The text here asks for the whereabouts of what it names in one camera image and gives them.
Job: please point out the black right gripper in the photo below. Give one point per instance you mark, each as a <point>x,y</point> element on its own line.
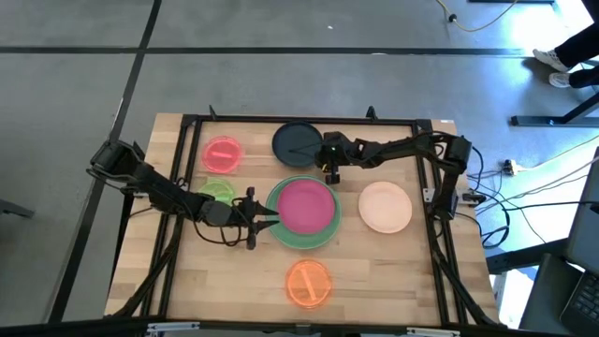
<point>334,152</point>

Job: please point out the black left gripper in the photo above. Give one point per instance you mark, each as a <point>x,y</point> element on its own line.
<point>224,214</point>

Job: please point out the black plastic plate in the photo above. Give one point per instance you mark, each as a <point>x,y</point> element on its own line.
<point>297,135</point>

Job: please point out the large light green plate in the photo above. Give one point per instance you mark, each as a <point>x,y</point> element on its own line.
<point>299,241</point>

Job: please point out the magenta plastic plate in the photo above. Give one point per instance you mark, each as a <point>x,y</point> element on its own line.
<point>306,206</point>

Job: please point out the small red translucent plate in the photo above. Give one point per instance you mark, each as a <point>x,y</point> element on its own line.
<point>223,154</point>

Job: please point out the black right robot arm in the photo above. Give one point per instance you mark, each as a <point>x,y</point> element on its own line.
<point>398,147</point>

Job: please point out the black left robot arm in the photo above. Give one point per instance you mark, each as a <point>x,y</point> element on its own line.
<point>154,185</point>

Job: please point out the small lime translucent plate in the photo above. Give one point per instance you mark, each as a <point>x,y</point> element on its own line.
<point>216,189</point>

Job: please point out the small orange translucent plate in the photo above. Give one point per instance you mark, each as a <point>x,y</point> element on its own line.
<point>309,284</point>

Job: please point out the peach plastic plate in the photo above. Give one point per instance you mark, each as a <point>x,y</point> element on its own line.
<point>385,207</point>

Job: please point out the white power strip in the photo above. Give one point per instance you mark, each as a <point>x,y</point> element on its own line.
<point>509,166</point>

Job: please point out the black table foot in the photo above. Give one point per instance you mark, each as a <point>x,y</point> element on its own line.
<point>538,121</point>

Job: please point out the black table base bar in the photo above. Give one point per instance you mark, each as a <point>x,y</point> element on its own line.
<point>519,256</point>

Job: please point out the grey floor object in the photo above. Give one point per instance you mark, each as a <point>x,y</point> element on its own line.
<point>14,208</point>

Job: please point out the person's white shoe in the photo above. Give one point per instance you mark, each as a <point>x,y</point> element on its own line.
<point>550,58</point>
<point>560,80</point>

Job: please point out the grey side desk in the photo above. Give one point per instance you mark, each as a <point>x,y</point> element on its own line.
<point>543,299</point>

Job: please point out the grey laptop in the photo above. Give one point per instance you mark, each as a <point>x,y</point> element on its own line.
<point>585,220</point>

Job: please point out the person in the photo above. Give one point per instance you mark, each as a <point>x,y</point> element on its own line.
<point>580,47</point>

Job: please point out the black aluminium table frame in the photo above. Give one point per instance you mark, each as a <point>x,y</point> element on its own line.
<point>304,119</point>

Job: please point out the black frame clamp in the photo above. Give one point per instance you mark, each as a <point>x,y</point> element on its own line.
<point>371,113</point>
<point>213,113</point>

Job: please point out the silver metal bracket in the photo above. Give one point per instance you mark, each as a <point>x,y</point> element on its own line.
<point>433,332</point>
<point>173,326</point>

